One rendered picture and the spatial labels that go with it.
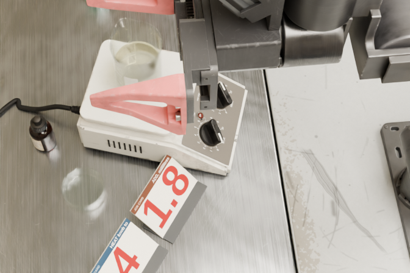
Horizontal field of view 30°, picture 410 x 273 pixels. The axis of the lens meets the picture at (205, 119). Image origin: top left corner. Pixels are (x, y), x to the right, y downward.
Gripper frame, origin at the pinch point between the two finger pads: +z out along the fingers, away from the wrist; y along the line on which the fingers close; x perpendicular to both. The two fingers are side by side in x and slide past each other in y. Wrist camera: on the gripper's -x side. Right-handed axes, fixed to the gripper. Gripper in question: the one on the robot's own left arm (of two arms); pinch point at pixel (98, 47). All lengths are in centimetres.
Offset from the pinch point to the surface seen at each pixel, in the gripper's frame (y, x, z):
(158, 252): 5.0, 39.9, -2.9
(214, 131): -8.2, 33.9, -11.2
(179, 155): -6.1, 35.7, -6.6
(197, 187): -3.3, 39.9, -8.6
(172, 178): -3.9, 37.8, -5.5
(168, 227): 1.8, 39.8, -4.4
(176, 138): -7.5, 33.5, -6.3
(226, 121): -10.8, 36.5, -13.1
